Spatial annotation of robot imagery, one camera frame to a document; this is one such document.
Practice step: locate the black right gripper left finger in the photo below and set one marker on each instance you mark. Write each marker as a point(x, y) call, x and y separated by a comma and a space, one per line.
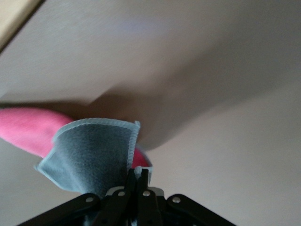
point(117, 212)

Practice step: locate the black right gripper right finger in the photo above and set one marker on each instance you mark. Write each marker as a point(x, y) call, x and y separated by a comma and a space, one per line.
point(152, 212)

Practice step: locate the wooden cutting board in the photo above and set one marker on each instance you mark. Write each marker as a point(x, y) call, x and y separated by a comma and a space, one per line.
point(11, 18)

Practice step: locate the grey and pink cloth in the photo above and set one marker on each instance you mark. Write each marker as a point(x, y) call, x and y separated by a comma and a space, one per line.
point(89, 146)

